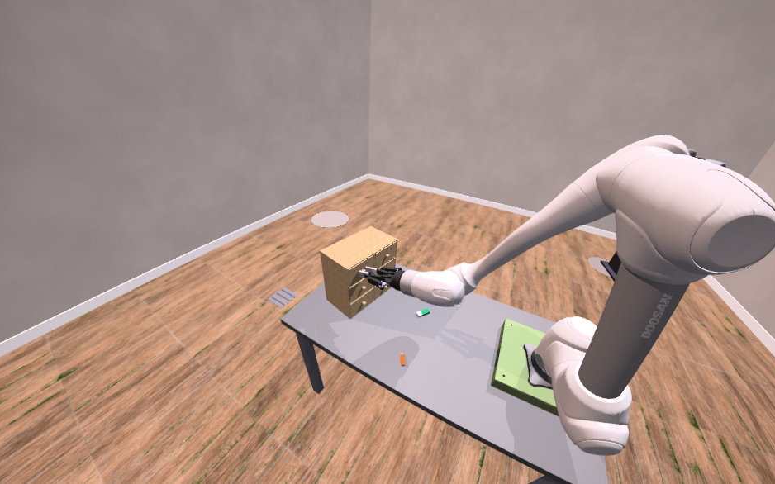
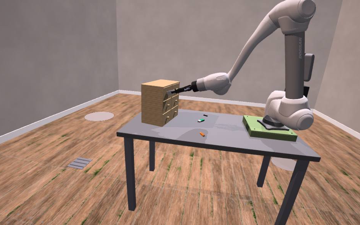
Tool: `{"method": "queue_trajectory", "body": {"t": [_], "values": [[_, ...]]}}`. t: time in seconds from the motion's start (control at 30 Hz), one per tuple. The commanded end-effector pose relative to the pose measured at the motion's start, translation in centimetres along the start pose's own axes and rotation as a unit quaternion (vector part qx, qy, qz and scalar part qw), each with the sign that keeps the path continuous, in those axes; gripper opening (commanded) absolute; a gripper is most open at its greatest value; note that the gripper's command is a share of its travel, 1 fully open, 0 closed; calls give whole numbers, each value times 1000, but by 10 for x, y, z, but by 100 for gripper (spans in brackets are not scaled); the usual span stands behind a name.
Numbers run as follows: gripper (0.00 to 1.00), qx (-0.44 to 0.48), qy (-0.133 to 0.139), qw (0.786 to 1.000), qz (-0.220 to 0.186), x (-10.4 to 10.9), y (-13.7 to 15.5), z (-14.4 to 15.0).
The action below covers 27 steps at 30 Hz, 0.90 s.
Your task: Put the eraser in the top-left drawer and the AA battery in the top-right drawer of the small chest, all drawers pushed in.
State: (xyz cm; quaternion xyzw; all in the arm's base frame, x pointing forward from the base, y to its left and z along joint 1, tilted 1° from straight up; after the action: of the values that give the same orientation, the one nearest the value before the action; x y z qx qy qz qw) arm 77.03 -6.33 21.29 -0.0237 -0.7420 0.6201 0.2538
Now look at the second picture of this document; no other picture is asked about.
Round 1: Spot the brown wooden drawer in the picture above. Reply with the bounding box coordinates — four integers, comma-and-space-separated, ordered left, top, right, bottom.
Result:
163, 110, 171, 125
163, 98, 172, 113
172, 83, 179, 90
172, 94, 179, 108
171, 105, 178, 119
163, 85, 172, 100

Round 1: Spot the small wooden chest of drawers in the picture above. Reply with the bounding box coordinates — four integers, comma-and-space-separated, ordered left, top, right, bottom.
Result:
141, 79, 180, 127

